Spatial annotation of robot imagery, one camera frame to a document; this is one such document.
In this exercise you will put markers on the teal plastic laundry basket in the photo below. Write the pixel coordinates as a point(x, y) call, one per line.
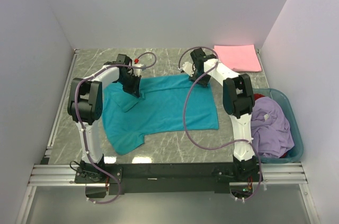
point(295, 154)

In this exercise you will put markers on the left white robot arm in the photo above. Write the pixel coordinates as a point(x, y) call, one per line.
point(85, 102)

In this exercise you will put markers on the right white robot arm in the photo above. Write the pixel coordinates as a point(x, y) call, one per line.
point(238, 102)

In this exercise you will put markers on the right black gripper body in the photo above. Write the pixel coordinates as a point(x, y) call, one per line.
point(196, 75)

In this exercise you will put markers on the aluminium frame rail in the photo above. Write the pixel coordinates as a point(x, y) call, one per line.
point(63, 175)

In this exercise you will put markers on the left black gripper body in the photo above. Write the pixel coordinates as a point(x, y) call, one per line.
point(129, 78)

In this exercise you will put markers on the red t shirt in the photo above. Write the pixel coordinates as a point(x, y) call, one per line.
point(258, 96)

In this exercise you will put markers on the folded pink t shirt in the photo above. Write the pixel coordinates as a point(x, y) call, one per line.
point(239, 58)

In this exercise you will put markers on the teal t shirt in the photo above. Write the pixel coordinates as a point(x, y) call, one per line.
point(168, 103)

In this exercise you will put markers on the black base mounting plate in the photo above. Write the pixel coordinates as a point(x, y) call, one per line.
point(177, 177)

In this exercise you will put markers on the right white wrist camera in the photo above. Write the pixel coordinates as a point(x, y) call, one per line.
point(188, 68)

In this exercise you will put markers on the lavender t shirt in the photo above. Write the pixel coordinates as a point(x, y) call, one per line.
point(270, 129)

